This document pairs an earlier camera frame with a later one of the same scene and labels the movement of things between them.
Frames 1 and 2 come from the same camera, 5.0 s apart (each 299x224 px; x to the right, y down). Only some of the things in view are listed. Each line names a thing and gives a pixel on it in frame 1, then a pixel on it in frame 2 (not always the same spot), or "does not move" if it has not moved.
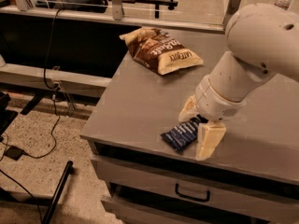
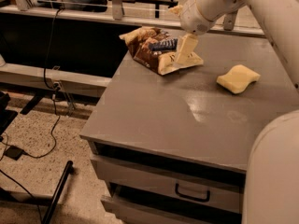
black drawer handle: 206,200 does not move
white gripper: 214,103 → 193,19
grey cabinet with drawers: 250,176 does not move
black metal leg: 55,200 does not move
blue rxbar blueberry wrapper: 183,134 → 167,45
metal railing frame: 20,6 does not move
